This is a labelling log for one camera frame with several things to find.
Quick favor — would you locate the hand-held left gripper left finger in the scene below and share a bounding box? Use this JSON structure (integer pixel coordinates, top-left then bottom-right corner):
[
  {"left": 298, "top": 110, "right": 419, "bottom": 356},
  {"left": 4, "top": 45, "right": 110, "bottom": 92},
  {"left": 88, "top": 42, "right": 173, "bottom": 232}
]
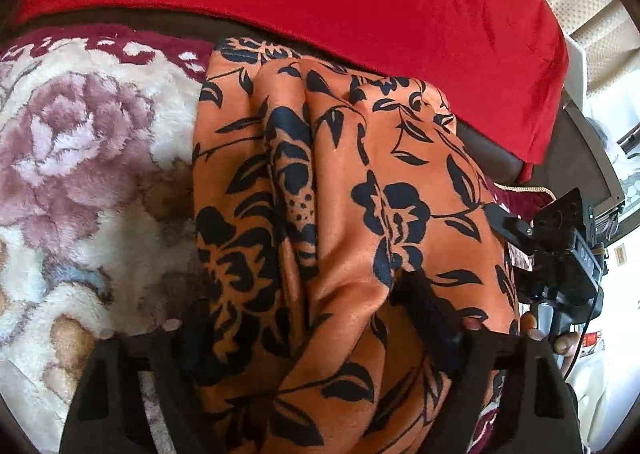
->
[{"left": 60, "top": 317, "right": 211, "bottom": 454}]

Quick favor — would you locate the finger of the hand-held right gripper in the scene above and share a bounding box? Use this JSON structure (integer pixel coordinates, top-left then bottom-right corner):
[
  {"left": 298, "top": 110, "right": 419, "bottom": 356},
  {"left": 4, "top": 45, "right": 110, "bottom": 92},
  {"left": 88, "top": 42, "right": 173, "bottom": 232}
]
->
[{"left": 482, "top": 203, "right": 538, "bottom": 255}]

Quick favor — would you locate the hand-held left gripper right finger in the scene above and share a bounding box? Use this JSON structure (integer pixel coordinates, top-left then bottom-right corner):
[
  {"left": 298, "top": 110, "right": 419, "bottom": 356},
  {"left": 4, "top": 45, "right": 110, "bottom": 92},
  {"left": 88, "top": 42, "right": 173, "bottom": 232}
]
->
[{"left": 397, "top": 271, "right": 583, "bottom": 454}]

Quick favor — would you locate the orange black floral garment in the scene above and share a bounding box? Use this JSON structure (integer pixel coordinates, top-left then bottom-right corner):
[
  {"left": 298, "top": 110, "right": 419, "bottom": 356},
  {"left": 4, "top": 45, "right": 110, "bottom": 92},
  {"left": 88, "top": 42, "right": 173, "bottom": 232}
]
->
[{"left": 192, "top": 37, "right": 521, "bottom": 454}]

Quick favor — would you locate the person's right hand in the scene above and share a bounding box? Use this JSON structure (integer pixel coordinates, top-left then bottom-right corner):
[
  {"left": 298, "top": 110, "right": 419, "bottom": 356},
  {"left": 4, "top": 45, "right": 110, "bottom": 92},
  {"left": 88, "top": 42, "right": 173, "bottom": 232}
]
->
[{"left": 519, "top": 313, "right": 585, "bottom": 379}]

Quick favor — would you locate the maroon white floral plush blanket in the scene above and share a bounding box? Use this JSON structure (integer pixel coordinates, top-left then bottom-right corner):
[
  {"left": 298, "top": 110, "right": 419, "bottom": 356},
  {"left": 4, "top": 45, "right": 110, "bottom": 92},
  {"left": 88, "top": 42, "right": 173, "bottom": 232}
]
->
[{"left": 0, "top": 24, "right": 553, "bottom": 454}]

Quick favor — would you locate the beige twisted cord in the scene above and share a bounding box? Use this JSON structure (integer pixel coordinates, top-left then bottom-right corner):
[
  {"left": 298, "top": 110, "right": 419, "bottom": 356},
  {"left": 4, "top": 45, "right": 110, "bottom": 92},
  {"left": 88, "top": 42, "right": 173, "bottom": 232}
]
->
[{"left": 494, "top": 183, "right": 558, "bottom": 202}]

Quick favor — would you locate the black cable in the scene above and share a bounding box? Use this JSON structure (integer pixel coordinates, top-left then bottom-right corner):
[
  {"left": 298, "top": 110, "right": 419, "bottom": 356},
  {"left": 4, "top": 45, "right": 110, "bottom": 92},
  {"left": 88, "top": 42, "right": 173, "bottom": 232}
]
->
[{"left": 565, "top": 284, "right": 605, "bottom": 380}]

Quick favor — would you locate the grey window frame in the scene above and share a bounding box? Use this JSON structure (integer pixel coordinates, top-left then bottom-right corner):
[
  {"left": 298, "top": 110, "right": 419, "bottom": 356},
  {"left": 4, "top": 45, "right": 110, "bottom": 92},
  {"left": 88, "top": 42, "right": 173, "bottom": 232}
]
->
[{"left": 562, "top": 42, "right": 628, "bottom": 235}]

